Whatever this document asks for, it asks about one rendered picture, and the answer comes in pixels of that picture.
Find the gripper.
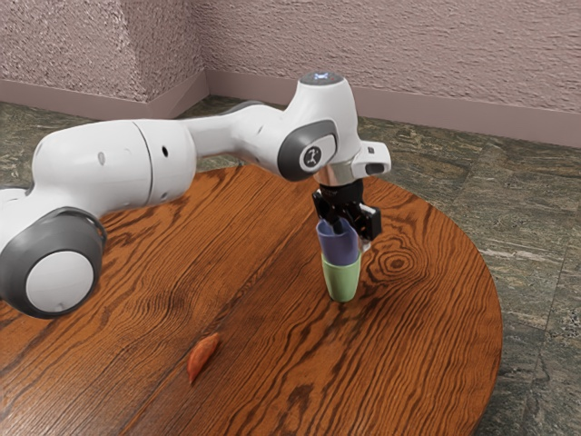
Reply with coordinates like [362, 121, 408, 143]
[310, 180, 381, 254]

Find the purple cup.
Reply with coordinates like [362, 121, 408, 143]
[316, 220, 364, 266]

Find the green cup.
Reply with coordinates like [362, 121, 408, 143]
[320, 252, 363, 304]

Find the orange tapered lump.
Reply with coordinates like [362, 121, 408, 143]
[186, 332, 221, 383]

